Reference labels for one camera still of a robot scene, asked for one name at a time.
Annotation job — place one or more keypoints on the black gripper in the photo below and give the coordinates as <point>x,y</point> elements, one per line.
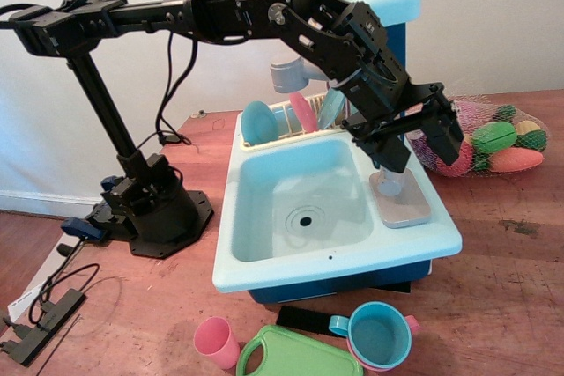
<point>389,104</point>

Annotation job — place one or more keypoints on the grey toy faucet lever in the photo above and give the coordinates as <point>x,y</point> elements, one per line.
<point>399,199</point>

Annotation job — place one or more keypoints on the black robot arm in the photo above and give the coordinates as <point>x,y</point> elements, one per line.
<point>346,41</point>

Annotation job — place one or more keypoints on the mesh bag of toy vegetables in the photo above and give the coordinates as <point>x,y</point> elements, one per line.
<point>497,139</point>

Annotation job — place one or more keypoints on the translucent blue toy plate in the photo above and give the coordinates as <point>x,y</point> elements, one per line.
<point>332,106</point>

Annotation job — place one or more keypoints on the pink toy plate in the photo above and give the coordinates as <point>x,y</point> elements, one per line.
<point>303,112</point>

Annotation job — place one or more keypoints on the cream dish rack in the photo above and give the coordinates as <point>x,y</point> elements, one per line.
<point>289,127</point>

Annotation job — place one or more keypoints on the light blue toy sink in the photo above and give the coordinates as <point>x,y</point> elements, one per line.
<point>300,221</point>

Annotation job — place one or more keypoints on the teal toy plate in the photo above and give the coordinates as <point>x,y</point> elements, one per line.
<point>258,124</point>

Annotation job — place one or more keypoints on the pink toy mug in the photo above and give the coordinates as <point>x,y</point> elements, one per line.
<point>381,344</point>

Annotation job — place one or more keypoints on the teal toy mug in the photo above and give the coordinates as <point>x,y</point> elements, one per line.
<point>342,326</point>

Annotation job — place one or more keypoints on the black velcro strip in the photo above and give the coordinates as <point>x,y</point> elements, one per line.
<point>305,320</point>

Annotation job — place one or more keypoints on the green toy cutting board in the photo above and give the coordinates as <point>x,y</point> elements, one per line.
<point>289,353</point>

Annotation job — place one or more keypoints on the pink plastic cup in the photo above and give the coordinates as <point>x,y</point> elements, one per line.
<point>215,339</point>

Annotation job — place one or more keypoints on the blue clamp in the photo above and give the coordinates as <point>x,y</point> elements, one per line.
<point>83,230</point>

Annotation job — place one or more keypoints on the white paper sheet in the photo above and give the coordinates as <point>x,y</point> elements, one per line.
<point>17,306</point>

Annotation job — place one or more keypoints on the black usb hub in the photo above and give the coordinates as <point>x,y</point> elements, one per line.
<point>32,340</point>

